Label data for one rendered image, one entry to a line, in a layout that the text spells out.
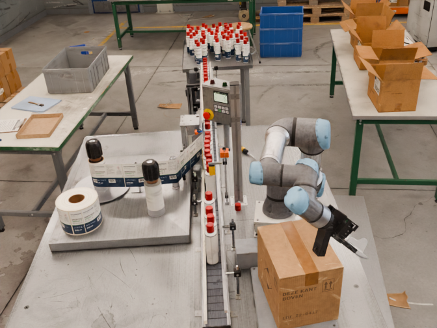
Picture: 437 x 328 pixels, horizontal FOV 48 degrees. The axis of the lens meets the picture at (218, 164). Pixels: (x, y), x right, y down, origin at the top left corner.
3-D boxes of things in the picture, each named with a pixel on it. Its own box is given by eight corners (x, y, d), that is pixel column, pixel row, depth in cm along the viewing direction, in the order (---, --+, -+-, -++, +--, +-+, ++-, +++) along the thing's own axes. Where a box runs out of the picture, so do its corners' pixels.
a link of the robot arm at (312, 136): (293, 177, 237) (294, 110, 190) (324, 180, 234) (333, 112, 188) (291, 200, 231) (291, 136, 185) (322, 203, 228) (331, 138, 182)
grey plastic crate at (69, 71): (69, 69, 464) (64, 47, 452) (110, 68, 461) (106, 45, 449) (47, 94, 412) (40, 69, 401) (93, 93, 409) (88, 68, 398)
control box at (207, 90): (214, 112, 251) (212, 77, 241) (242, 118, 242) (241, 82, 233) (203, 120, 244) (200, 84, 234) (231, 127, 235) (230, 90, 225)
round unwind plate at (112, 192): (80, 175, 282) (79, 173, 282) (132, 172, 282) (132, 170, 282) (67, 206, 256) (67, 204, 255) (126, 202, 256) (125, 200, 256)
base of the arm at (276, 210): (260, 203, 244) (260, 185, 239) (289, 202, 245) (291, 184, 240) (264, 220, 230) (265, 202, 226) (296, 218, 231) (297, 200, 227)
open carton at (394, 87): (352, 93, 386) (357, 47, 367) (417, 91, 384) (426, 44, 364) (364, 114, 353) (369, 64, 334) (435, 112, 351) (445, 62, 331)
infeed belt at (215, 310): (202, 134, 327) (202, 128, 325) (214, 133, 327) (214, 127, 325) (205, 334, 186) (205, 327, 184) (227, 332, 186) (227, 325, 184)
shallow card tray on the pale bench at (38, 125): (32, 118, 373) (32, 114, 371) (64, 116, 372) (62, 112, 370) (16, 138, 344) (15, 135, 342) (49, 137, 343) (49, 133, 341)
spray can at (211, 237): (207, 257, 217) (203, 220, 206) (218, 256, 217) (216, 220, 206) (207, 265, 212) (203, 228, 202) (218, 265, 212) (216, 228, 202)
